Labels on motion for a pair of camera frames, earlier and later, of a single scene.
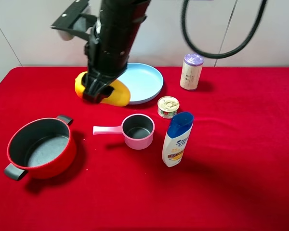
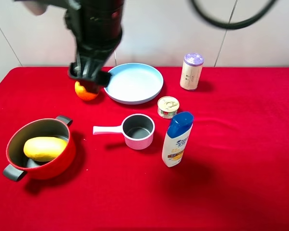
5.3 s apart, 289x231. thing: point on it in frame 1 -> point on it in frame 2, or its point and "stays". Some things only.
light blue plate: x=144 y=82 stays
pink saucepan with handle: x=137 y=129 stays
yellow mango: x=120 y=96 -> x=42 y=148
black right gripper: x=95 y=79 -> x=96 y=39
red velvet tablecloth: x=241 y=174 stays
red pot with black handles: x=44 y=148 stays
